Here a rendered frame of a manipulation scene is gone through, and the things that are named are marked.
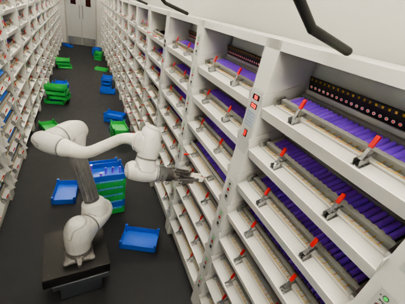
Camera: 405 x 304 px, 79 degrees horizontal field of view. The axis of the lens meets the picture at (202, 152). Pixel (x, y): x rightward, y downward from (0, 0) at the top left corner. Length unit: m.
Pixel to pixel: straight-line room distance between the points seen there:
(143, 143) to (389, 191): 0.95
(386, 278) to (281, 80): 0.70
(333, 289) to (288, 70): 0.76
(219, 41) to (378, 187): 1.22
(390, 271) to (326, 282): 0.24
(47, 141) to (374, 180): 1.40
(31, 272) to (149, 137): 1.43
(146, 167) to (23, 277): 1.32
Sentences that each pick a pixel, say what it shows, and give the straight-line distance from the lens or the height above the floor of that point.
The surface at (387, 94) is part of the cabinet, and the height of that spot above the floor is 1.68.
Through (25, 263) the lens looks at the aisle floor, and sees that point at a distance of 2.32.
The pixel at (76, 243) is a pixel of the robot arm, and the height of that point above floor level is 0.44.
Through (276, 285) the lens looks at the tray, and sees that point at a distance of 1.12.
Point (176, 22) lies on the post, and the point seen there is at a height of 1.69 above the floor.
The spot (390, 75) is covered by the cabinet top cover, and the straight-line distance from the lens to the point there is 0.74.
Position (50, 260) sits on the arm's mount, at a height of 0.28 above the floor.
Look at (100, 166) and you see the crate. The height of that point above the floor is 0.43.
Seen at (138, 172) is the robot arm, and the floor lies 1.06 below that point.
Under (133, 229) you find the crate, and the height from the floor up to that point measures 0.02.
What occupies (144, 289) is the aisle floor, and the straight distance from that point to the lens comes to 2.07.
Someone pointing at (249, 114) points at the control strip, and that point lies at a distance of 1.08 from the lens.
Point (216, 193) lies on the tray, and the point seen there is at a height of 0.93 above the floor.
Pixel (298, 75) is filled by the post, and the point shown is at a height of 1.65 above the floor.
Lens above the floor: 1.78
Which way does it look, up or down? 29 degrees down
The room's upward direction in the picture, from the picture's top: 13 degrees clockwise
